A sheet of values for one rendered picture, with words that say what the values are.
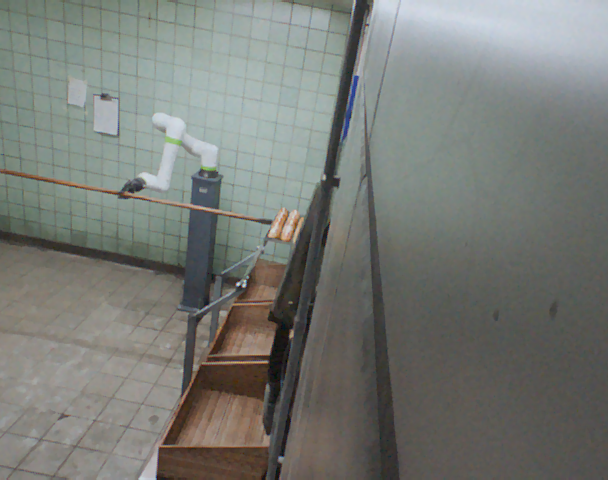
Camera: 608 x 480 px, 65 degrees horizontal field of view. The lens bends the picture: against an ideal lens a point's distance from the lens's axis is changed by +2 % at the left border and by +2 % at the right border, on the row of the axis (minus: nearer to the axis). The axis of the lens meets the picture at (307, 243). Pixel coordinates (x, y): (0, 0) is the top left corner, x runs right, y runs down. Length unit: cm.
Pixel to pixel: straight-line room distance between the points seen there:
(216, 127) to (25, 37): 171
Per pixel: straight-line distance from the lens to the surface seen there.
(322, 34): 409
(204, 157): 379
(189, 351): 256
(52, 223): 524
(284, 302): 172
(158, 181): 354
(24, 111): 506
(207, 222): 390
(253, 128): 421
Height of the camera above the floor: 226
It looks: 22 degrees down
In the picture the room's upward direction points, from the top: 10 degrees clockwise
